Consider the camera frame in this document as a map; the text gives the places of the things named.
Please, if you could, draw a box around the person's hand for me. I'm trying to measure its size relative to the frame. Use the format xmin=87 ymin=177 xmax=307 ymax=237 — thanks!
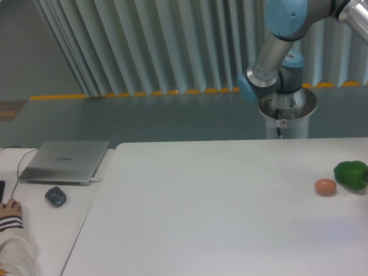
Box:
xmin=0 ymin=198 xmax=22 ymax=220

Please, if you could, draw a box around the cream striped sleeve forearm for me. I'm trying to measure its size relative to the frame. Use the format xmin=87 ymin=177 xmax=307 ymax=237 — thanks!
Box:
xmin=1 ymin=215 xmax=36 ymax=275

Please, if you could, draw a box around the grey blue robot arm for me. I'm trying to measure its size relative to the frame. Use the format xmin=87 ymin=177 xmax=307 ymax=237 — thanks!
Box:
xmin=237 ymin=1 xmax=367 ymax=101

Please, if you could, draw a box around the green bell pepper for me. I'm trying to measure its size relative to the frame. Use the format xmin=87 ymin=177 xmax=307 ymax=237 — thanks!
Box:
xmin=333 ymin=160 xmax=367 ymax=191

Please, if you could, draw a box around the black phone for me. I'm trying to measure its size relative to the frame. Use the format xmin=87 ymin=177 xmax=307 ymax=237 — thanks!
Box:
xmin=0 ymin=180 xmax=6 ymax=202

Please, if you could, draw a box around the silver closed laptop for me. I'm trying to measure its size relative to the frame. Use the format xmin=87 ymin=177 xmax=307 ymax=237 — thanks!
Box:
xmin=19 ymin=140 xmax=109 ymax=186

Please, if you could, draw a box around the folding white partition screen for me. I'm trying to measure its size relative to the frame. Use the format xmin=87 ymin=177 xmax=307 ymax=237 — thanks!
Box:
xmin=33 ymin=0 xmax=368 ymax=98

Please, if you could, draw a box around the brown egg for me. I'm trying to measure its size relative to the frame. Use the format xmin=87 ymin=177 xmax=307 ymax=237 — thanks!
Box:
xmin=315 ymin=178 xmax=337 ymax=196

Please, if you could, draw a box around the black mouse cable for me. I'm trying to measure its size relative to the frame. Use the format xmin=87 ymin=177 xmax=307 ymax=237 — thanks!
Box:
xmin=0 ymin=146 xmax=39 ymax=200

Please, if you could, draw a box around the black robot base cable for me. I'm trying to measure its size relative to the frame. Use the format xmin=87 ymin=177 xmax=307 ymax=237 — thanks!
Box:
xmin=274 ymin=108 xmax=283 ymax=140

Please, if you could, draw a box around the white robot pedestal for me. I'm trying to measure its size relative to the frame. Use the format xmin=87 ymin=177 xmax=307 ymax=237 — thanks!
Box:
xmin=258 ymin=87 xmax=317 ymax=139

